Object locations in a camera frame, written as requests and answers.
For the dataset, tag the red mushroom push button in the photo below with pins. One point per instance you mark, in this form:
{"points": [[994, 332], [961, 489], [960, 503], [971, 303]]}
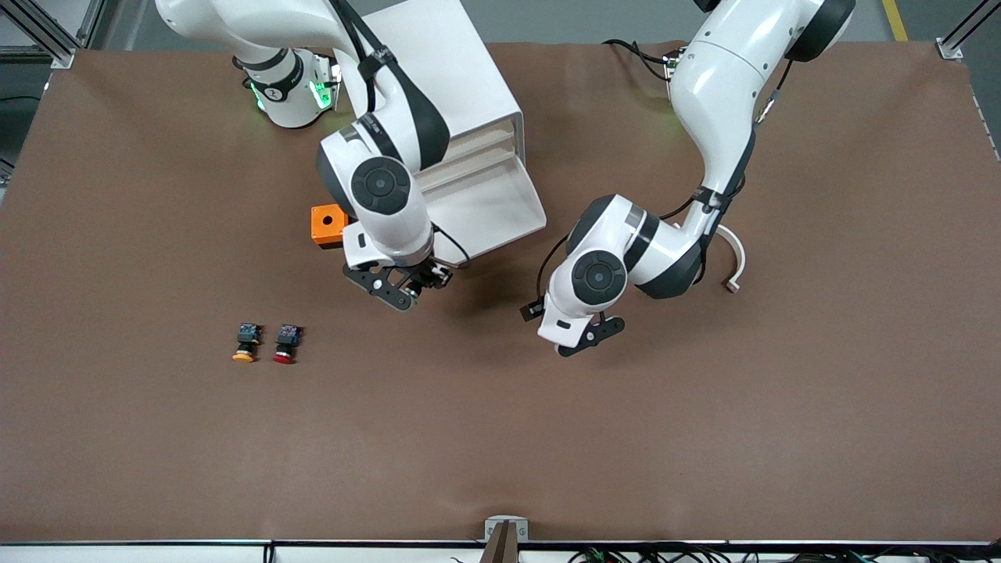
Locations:
{"points": [[287, 344]]}

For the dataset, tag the yellow mushroom push button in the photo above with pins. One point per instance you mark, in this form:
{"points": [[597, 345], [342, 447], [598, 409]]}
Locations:
{"points": [[246, 344]]}

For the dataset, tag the grey metal bracket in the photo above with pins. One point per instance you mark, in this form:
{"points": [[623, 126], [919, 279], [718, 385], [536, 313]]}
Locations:
{"points": [[506, 528]]}

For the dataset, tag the aluminium frame post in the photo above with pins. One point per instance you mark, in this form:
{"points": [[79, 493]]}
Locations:
{"points": [[59, 35], [958, 39]]}

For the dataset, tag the white table edge rail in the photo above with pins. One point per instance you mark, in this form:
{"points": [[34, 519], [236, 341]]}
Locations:
{"points": [[156, 554]]}

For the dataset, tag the white plastic drawer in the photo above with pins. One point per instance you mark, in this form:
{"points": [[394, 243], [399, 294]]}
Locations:
{"points": [[493, 211], [485, 141]]}

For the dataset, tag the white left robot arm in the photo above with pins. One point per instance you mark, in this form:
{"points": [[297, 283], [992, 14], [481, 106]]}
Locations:
{"points": [[719, 86]]}

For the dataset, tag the orange button enclosure box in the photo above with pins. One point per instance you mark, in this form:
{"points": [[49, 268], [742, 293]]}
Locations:
{"points": [[324, 223]]}

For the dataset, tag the white drawer cabinet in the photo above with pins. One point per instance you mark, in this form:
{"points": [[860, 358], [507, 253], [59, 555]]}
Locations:
{"points": [[469, 70]]}

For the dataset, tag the black connector box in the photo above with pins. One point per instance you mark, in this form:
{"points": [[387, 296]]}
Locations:
{"points": [[532, 310]]}

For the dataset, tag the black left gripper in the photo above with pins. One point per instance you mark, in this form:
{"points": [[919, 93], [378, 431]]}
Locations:
{"points": [[527, 313]]}

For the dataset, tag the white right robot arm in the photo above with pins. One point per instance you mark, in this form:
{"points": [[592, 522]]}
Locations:
{"points": [[391, 227]]}

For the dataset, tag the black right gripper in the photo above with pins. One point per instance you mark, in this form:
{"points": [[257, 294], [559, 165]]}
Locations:
{"points": [[423, 274]]}

